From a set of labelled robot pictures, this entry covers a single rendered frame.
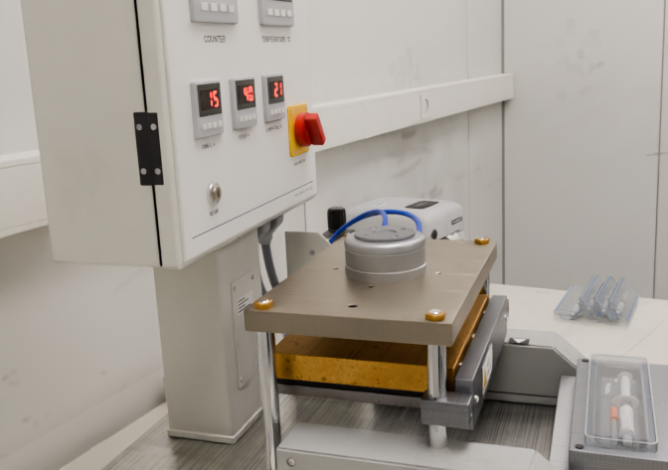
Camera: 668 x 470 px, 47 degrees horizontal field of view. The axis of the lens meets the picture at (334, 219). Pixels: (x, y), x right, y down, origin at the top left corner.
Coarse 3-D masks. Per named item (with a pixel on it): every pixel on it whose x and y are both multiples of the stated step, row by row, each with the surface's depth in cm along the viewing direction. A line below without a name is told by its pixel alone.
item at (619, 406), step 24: (600, 360) 79; (624, 360) 78; (600, 384) 73; (624, 384) 73; (648, 384) 73; (600, 408) 68; (624, 408) 68; (648, 408) 68; (600, 432) 64; (624, 432) 64; (648, 432) 64
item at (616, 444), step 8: (648, 368) 76; (584, 432) 64; (656, 432) 64; (584, 440) 64; (592, 440) 63; (600, 440) 63; (608, 440) 63; (616, 440) 63; (624, 440) 62; (656, 440) 62; (608, 448) 63; (616, 448) 63; (624, 448) 63; (632, 448) 62; (640, 448) 62; (648, 448) 62; (656, 448) 62
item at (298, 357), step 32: (480, 320) 78; (288, 352) 70; (320, 352) 70; (352, 352) 69; (384, 352) 69; (416, 352) 69; (448, 352) 68; (288, 384) 71; (320, 384) 70; (352, 384) 68; (384, 384) 67; (416, 384) 66; (448, 384) 65
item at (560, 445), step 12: (564, 384) 81; (564, 396) 78; (564, 408) 76; (564, 420) 73; (564, 432) 71; (552, 444) 69; (564, 444) 69; (552, 456) 67; (564, 456) 67; (564, 468) 65
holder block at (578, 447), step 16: (656, 368) 78; (576, 384) 75; (656, 384) 75; (576, 400) 72; (656, 400) 71; (576, 416) 69; (656, 416) 68; (576, 432) 66; (576, 448) 63; (592, 448) 63; (576, 464) 63; (592, 464) 63; (608, 464) 62; (624, 464) 62; (640, 464) 62; (656, 464) 61
